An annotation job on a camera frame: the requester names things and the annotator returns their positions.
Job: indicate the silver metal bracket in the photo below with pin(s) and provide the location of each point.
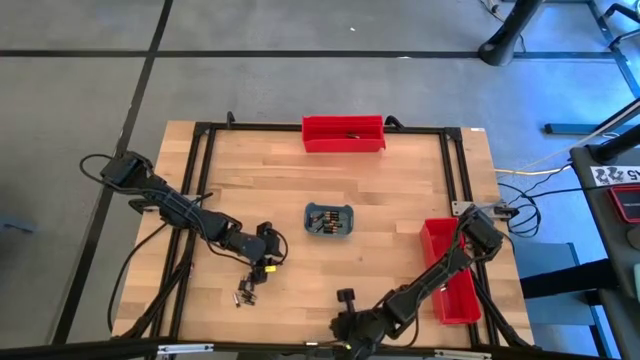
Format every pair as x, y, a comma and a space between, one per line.
185, 348
462, 355

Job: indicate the dark grey side table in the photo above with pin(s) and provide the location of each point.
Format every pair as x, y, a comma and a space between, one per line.
615, 260

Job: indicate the black stand leg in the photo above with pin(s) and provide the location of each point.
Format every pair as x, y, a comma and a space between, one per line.
507, 35

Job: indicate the black mounting beam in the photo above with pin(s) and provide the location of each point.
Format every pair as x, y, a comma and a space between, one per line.
100, 348

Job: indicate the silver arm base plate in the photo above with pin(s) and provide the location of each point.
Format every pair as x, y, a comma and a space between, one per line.
462, 207

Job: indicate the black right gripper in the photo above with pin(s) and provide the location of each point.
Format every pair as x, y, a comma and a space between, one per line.
367, 325

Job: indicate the blue-grey plastic basket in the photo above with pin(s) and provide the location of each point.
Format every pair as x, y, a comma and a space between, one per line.
350, 222

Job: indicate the black table foot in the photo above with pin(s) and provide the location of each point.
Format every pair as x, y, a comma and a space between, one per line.
560, 285

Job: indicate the black desk leg bar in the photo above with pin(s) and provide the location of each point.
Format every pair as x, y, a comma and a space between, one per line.
575, 128

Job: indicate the black aluminium table frame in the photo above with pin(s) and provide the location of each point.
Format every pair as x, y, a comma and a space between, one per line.
250, 126

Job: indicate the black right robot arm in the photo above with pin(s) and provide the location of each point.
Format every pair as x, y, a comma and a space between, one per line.
435, 277

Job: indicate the long red plastic bin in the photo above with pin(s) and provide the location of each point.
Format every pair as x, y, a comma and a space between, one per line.
435, 245
320, 145

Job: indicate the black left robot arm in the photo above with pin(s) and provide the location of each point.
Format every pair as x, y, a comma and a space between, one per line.
170, 205

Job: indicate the red and black device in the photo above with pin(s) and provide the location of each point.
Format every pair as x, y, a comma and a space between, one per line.
627, 202

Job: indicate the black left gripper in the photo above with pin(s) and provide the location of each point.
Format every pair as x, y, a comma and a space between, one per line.
270, 240

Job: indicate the white printed label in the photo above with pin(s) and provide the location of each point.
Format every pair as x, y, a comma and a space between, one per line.
615, 175

